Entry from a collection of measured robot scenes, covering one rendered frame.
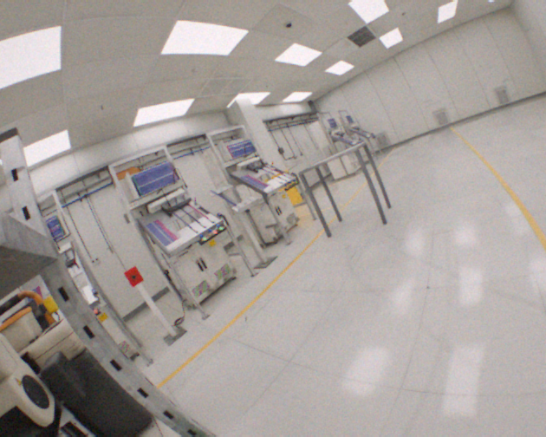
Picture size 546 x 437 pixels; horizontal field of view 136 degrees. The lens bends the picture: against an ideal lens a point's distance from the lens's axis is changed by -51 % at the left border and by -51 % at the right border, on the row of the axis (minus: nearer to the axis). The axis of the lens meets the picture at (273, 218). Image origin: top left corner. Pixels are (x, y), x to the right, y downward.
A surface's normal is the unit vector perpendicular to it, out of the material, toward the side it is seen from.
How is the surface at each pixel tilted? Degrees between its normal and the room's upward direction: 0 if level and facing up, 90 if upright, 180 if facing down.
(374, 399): 0
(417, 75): 90
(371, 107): 90
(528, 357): 0
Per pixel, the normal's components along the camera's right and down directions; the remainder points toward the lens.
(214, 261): 0.66, -0.20
